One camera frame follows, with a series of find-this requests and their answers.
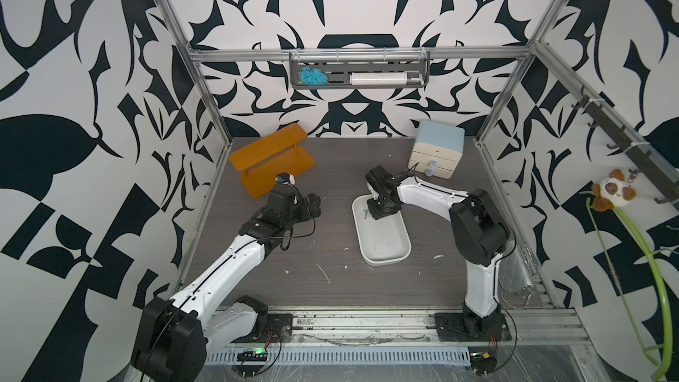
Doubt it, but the white plastic storage tray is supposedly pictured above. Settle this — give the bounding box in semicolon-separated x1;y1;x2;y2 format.
352;195;412;266

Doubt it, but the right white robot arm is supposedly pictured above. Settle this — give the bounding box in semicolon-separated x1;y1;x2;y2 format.
365;166;513;342

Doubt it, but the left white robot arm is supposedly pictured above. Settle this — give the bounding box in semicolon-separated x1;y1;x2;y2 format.
131;183;322;381

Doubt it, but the blue cream drawer box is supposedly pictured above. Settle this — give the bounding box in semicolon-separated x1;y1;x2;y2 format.
408;120;466;180

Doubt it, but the orange two-tier shelf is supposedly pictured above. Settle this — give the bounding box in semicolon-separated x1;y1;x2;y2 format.
229;124;316;199

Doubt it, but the white roll in rack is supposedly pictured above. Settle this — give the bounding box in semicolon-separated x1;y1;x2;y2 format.
349;72;424;87

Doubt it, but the teal scrubber ball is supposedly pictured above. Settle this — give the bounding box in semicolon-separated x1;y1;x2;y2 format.
298;66;329;87

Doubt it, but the silver quilted pouch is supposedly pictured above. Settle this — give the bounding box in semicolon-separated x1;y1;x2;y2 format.
498;249;534;292

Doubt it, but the left controller board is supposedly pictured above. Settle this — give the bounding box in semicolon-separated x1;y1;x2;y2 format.
236;348;269;364

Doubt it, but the controller board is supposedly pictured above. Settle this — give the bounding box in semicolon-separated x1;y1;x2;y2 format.
470;352;498;376
236;348;269;364

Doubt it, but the right controller board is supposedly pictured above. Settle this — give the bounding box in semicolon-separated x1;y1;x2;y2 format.
470;352;498;376

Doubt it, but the plush panda toy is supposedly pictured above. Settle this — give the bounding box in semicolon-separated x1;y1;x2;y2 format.
592;169;637;212

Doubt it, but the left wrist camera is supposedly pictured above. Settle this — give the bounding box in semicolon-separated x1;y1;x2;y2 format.
276;173;295;186

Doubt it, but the grey wall rack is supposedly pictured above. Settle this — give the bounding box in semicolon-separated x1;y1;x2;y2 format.
288;50;431;89

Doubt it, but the black hook rail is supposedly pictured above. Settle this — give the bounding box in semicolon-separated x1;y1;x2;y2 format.
573;85;678;210

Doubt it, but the green hose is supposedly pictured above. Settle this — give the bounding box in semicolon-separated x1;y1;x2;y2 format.
580;190;674;382

